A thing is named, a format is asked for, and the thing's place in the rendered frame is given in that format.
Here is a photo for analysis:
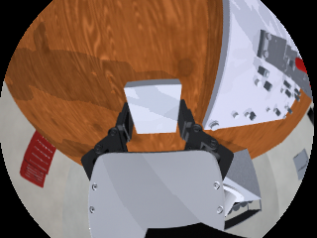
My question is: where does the black toggle clamp with red handle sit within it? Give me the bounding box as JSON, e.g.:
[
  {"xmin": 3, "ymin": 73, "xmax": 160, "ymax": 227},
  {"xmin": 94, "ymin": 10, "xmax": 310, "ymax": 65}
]
[{"xmin": 257, "ymin": 30, "xmax": 314, "ymax": 126}]

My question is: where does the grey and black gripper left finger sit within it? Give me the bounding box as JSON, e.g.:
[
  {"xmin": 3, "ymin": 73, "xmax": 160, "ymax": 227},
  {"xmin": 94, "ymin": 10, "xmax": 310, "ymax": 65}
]
[{"xmin": 81, "ymin": 102, "xmax": 134, "ymax": 180}]

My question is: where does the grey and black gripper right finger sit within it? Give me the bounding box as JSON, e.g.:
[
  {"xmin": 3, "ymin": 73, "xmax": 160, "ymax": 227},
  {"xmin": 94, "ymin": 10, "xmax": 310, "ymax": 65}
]
[{"xmin": 177, "ymin": 99, "xmax": 234, "ymax": 180}]

